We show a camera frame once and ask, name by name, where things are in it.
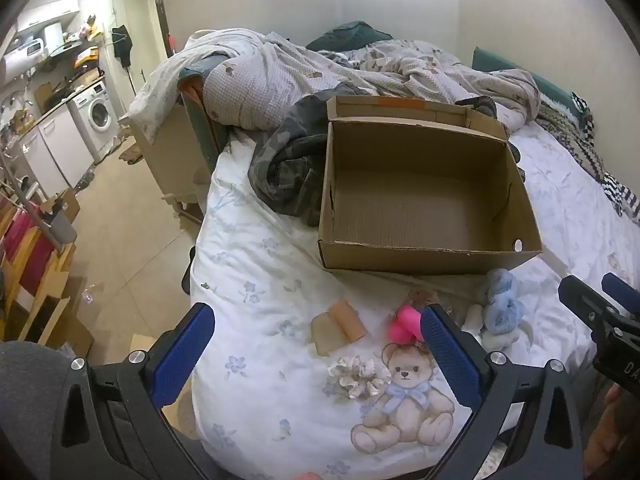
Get dark green pillow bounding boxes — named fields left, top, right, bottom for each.
left=305, top=21, right=393, bottom=53

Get checkered duvet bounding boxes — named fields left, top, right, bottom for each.
left=127, top=27, right=541, bottom=131

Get black hanging garment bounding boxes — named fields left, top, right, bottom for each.
left=111, top=24, right=133, bottom=66

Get white floor cabinet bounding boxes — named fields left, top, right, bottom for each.
left=20, top=107, right=96, bottom=196

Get light blue plush toy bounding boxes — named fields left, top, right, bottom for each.
left=480, top=268, right=526, bottom=336

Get stack of flat cardboard boxes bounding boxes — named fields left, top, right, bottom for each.
left=0, top=195, right=96, bottom=356

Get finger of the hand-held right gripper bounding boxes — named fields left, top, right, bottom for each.
left=559, top=275, right=615, bottom=333
left=602, top=272, right=640, bottom=313

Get white water heater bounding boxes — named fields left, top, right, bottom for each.
left=2, top=35, right=48, bottom=78

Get dark patterned garment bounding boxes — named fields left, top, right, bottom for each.
left=455, top=95, right=501, bottom=121

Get pink plush ball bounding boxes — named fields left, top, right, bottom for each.
left=389, top=307, right=426, bottom=346

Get brown cardboard box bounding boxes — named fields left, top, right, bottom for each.
left=318, top=95, right=543, bottom=276

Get teal pillow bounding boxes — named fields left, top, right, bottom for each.
left=472, top=47, right=586, bottom=121

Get black white striped blanket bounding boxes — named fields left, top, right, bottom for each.
left=537, top=92, right=640, bottom=221

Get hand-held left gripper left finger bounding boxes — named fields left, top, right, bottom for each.
left=50, top=302, right=216, bottom=480

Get white washing machine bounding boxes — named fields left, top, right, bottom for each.
left=67, top=80, right=121, bottom=161

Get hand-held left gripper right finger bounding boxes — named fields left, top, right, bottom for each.
left=422, top=304, right=586, bottom=480

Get camouflage garment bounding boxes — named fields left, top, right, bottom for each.
left=247, top=82, right=371, bottom=226

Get white socks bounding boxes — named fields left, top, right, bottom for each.
left=460, top=305, right=521, bottom=353

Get white floral scrunchie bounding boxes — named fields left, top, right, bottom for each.
left=327, top=355, right=393, bottom=401

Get green orange cushion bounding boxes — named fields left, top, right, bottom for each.
left=177, top=67, right=231, bottom=161

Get brown door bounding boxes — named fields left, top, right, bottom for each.
left=152, top=0, right=176, bottom=58

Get white wall cabinets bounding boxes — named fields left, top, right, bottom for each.
left=15, top=0, right=81, bottom=36

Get person's right hand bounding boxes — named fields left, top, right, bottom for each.
left=587, top=385, right=640, bottom=468

